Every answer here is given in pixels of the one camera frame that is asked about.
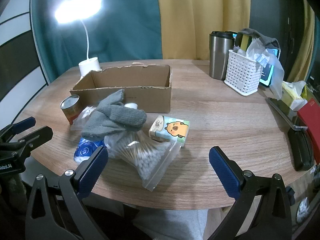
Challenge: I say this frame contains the tablet with lit screen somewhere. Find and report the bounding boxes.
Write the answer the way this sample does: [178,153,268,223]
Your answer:
[259,47,280,88]

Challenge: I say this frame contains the grey knit glove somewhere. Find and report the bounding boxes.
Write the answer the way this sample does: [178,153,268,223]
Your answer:
[80,89,147,142]

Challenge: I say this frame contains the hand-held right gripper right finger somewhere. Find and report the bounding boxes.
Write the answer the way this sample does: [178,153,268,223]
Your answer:
[209,146,293,240]

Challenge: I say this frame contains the white plastic basket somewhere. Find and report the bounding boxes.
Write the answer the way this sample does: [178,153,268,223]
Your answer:
[224,49,264,97]

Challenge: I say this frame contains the steel tumbler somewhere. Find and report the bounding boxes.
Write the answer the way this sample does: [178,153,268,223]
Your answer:
[209,31,238,80]

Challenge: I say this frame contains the blue white soft packet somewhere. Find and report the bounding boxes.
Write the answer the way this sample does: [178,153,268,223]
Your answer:
[74,137,105,165]

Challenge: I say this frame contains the yellow curtain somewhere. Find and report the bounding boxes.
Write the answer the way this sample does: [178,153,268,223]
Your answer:
[291,0,315,83]
[155,0,252,61]

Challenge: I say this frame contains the black flat tray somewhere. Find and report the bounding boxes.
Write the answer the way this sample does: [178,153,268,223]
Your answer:
[265,97,308,132]

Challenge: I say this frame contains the yellow sponge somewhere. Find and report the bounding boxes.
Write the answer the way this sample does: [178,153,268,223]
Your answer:
[240,34,250,50]

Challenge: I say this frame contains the cartoon print tissue pack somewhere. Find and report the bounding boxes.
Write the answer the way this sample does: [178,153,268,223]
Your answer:
[149,115,190,148]

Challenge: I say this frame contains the teal curtain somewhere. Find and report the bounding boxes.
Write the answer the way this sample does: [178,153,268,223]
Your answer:
[30,0,164,84]

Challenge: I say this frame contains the black case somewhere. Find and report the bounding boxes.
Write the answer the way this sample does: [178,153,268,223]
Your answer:
[287,127,315,172]

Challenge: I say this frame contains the person's grey pants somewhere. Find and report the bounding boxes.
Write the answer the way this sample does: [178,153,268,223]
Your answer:
[132,206,209,240]

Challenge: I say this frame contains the white desk lamp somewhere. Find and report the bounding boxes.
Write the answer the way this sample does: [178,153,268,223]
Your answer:
[54,0,103,77]

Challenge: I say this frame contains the cardboard box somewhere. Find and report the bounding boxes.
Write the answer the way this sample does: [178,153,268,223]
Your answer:
[69,62,173,113]

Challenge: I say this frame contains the red notebook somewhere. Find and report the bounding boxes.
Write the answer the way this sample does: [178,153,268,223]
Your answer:
[297,99,320,164]

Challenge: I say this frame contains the cotton swabs zip bag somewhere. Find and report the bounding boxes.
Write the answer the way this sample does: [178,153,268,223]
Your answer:
[104,131,181,192]

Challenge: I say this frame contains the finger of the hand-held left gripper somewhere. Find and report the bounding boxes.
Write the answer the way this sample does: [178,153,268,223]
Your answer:
[10,126,54,157]
[0,117,36,143]

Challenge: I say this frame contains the grey cloth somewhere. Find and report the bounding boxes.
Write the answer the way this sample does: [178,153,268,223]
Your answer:
[237,28,281,53]

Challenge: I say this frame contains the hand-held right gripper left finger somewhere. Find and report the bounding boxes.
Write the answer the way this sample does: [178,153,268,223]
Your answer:
[25,146,109,240]

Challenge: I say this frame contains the red tin can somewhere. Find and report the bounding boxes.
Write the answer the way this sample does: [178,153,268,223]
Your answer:
[60,94,81,125]

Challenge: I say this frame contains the crumpled clear plastic bag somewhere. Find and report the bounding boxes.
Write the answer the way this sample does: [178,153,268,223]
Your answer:
[246,39,285,100]

